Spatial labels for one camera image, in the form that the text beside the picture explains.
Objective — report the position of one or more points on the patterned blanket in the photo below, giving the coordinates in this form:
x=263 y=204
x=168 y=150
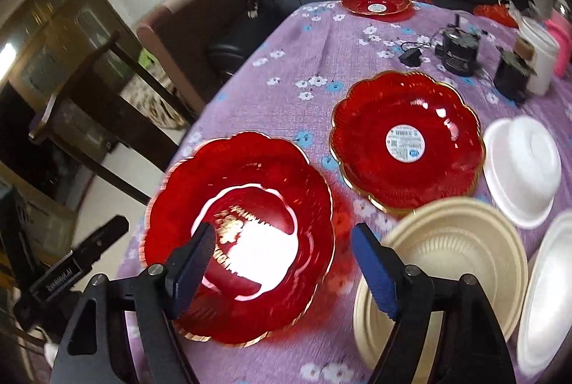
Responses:
x=152 y=107

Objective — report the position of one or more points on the purple floral tablecloth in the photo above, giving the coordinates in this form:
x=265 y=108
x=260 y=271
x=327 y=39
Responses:
x=286 y=98

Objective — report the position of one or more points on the small black power adapter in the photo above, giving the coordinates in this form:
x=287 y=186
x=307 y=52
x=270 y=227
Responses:
x=410 y=57

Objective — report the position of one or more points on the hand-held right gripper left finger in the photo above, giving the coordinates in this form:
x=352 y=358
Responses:
x=192 y=272

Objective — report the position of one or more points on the pink bottle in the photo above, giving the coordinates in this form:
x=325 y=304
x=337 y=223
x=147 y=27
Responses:
x=563 y=40

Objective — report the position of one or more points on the red plate with gold print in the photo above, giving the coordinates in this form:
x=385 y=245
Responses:
x=268 y=187

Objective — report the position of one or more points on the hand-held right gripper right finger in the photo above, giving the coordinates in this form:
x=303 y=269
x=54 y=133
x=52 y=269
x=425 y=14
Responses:
x=375 y=272

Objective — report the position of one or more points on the beige ribbed bowl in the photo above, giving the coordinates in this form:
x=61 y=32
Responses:
x=469 y=259

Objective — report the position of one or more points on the red plate with round sticker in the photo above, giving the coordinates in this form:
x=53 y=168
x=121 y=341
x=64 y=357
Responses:
x=366 y=142

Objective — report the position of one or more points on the ceiling light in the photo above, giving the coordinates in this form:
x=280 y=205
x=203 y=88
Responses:
x=8 y=53

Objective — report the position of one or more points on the small white bowl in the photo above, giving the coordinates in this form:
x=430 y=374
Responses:
x=523 y=160

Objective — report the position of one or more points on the white jar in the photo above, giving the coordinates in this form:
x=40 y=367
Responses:
x=543 y=62

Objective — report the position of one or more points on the green cloth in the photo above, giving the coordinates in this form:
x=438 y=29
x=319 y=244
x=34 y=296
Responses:
x=147 y=56

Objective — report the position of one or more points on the round black power adapter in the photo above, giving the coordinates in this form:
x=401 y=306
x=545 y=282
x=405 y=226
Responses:
x=460 y=53

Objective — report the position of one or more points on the small red glass plate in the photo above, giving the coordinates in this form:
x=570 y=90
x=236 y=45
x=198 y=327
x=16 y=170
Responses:
x=357 y=2

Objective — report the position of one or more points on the wooden cabinet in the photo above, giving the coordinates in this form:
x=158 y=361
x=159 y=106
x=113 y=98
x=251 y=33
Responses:
x=67 y=8

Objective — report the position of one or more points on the large white bowl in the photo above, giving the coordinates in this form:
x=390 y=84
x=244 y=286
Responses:
x=552 y=299

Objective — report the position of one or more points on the brown armchair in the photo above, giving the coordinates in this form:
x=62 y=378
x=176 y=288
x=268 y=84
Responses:
x=196 y=8

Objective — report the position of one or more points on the dark wooden chair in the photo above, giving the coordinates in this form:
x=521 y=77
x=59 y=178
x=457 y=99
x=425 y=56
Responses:
x=134 y=116

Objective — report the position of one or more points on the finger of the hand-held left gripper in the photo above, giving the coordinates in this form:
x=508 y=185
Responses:
x=105 y=236

